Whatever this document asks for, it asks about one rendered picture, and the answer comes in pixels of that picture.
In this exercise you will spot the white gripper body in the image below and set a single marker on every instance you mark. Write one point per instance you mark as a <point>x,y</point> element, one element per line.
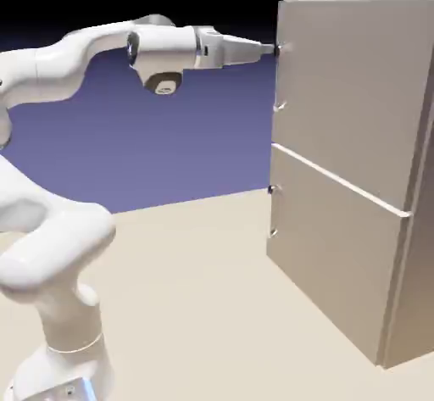
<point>240,51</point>

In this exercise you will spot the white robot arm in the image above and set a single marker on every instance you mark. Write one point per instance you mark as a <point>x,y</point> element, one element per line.
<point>101,41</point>

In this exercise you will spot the tall beige cabinet door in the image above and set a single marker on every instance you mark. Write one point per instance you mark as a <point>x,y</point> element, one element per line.
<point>346,102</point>

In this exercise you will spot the beige cabinet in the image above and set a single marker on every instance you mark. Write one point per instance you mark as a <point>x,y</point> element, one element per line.
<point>359,170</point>

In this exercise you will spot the short beige cabinet door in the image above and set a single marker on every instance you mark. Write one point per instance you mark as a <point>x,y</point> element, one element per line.
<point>332,245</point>

